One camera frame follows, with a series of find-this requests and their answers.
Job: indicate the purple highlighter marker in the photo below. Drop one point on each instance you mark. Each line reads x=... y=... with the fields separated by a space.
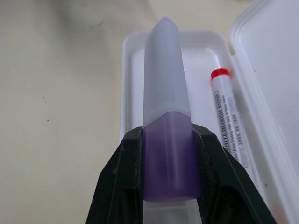
x=168 y=112

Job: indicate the red capped whiteboard marker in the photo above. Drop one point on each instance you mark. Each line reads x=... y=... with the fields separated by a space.
x=227 y=112

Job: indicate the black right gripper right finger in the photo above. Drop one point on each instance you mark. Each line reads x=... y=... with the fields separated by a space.
x=224 y=182

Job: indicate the white plastic pencil case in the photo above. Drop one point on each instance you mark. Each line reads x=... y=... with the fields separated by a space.
x=257 y=93

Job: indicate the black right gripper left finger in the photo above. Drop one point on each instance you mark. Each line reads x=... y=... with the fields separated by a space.
x=116 y=177

